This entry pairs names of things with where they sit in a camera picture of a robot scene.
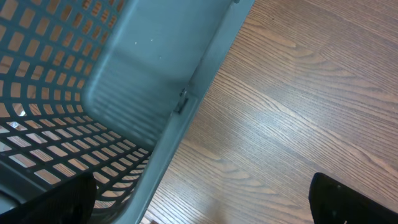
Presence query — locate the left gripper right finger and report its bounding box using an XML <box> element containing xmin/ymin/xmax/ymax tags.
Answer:
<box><xmin>308</xmin><ymin>172</ymin><xmax>397</xmax><ymax>224</ymax></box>

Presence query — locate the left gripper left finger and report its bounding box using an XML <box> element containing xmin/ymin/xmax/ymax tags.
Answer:
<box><xmin>1</xmin><ymin>173</ymin><xmax>96</xmax><ymax>223</ymax></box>

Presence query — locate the grey plastic mesh basket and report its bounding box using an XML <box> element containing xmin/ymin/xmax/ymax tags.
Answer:
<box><xmin>1</xmin><ymin>0</ymin><xmax>253</xmax><ymax>223</ymax></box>

